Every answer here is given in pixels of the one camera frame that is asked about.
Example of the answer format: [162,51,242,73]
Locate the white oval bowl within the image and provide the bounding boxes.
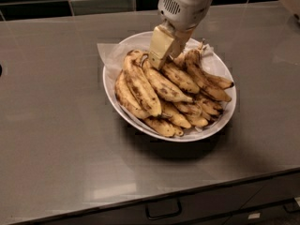
[102,30,237,143]

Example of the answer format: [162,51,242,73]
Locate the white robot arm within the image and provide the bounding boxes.
[149,0,213,70]

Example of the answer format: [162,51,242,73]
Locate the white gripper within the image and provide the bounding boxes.
[149,0,213,70]

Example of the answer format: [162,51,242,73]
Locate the outer left banana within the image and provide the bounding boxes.
[114,71,150,119]

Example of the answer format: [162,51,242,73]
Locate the lower right short banana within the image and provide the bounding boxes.
[174,102,208,128]

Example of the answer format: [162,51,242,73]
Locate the large spotted banana front left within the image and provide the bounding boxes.
[123,50,162,117]

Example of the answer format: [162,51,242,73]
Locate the right long spotted banana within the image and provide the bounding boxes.
[185,42,232,102]

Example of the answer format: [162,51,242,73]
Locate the far right small banana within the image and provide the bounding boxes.
[204,72,234,90]

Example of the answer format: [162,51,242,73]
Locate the dark cabinet drawer front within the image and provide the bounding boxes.
[45,171,300,225]

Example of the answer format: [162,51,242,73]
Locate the bottom front banana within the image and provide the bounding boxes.
[143,117,175,137]

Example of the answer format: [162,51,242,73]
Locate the right lower brown banana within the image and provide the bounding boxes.
[196,95,223,116]

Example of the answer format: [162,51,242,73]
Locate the black drawer handle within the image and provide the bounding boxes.
[145,199,182,220]

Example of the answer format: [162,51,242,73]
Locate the right drawer handle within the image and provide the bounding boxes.
[283,202,300,214]

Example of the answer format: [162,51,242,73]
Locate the lower middle banana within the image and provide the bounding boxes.
[160,100,191,128]

